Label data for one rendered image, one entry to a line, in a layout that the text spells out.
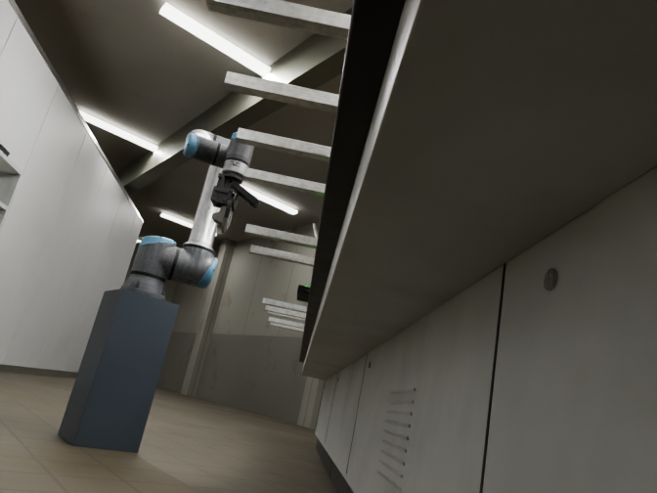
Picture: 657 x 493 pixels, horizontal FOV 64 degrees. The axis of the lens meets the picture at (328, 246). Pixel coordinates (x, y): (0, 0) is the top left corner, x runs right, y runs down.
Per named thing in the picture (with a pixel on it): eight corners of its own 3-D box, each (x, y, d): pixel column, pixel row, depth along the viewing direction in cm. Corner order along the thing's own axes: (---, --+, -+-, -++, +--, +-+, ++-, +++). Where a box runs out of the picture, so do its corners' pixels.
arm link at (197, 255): (168, 283, 241) (209, 141, 265) (206, 293, 246) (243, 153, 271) (172, 277, 227) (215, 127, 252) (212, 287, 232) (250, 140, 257)
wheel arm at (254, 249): (248, 253, 208) (250, 243, 209) (248, 255, 211) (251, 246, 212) (357, 276, 208) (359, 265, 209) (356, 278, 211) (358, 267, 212)
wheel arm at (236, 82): (223, 82, 115) (227, 67, 116) (225, 91, 118) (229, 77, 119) (449, 129, 115) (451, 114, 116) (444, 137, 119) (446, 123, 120)
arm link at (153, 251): (130, 274, 236) (141, 237, 241) (168, 284, 241) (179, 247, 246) (131, 268, 222) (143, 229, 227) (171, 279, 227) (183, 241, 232)
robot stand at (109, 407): (72, 445, 194) (122, 288, 212) (57, 434, 214) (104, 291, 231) (138, 453, 208) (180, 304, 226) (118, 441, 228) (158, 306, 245)
